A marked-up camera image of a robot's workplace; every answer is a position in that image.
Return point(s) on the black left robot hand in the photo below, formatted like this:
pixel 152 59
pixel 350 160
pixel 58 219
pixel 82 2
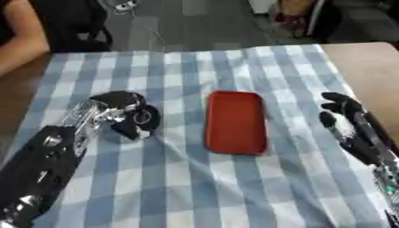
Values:
pixel 123 100

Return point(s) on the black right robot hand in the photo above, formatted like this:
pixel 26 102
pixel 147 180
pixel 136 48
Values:
pixel 347 115

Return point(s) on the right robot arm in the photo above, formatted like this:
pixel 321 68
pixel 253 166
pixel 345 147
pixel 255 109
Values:
pixel 388 181

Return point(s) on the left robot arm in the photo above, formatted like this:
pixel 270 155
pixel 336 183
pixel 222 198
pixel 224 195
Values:
pixel 44 160

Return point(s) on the black office chair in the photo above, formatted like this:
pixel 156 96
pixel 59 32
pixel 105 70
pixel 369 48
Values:
pixel 72 25

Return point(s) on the red rectangular tray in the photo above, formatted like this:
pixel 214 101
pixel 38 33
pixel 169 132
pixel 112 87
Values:
pixel 236 122

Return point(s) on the red object on floor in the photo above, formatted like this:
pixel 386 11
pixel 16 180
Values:
pixel 289 20

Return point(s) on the person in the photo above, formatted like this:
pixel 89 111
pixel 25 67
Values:
pixel 18 35

